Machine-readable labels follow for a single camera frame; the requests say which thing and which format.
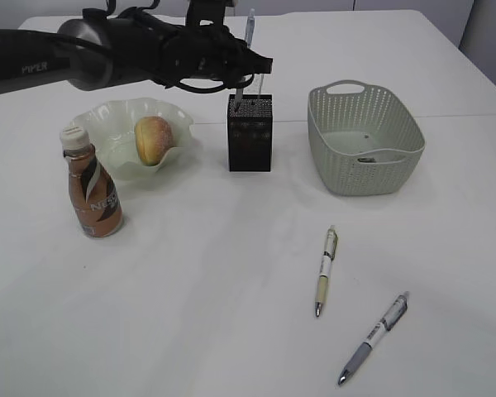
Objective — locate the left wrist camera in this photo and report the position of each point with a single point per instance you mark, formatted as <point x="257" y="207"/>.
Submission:
<point x="212" y="11"/>

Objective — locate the beige pen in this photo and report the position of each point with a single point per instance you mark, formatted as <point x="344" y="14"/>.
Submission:
<point x="323" y="280"/>

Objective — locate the pale green glass plate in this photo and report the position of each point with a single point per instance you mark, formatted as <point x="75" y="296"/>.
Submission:
<point x="110" y="126"/>

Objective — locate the white grey pen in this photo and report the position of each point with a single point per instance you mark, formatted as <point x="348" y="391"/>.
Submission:
<point x="397" y="309"/>

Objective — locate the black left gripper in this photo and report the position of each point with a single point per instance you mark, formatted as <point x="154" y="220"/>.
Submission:
<point x="209" y="52"/>

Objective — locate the transparent plastic ruler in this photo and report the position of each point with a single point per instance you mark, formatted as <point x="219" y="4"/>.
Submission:
<point x="259" y="80"/>

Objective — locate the pale green plastic basket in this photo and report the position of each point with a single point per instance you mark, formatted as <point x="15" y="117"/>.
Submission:
<point x="372" y="122"/>

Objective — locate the blue grey pen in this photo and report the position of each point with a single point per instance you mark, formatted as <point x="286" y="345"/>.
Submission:
<point x="250" y="27"/>

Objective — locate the black mesh pen holder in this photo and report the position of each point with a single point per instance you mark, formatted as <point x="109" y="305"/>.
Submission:
<point x="250" y="133"/>

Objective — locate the blue grey paper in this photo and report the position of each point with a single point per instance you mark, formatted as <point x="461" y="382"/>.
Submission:
<point x="367" y="160"/>

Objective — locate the sugared bread roll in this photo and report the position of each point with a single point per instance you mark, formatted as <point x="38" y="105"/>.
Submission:
<point x="154" y="137"/>

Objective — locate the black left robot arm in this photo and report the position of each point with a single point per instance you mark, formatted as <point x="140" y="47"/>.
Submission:
<point x="103" y="49"/>

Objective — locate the brown coffee bottle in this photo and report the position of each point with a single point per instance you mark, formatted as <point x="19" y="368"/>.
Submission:
<point x="92" y="191"/>

